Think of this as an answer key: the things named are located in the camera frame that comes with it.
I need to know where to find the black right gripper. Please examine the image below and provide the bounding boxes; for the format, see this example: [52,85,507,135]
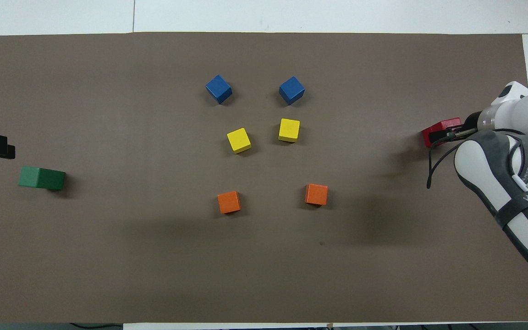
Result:
[430,111,483,143]

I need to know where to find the orange wooden cube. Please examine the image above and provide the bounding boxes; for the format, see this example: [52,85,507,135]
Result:
[305,183,329,206]
[217,191,242,215]

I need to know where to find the yellow wooden cube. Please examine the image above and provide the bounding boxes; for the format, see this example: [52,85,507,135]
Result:
[226,127,252,154]
[278,118,301,143]

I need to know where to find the blue wooden cube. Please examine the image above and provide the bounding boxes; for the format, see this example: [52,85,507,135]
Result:
[205,74,233,105]
[279,76,305,106]

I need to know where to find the brown table mat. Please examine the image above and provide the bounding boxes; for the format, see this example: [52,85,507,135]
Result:
[0,31,528,324]

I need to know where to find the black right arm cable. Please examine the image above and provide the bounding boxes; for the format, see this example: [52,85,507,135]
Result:
[426,128,528,189]

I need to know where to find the black floor cable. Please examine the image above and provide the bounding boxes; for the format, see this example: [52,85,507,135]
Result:
[70,322,123,329]

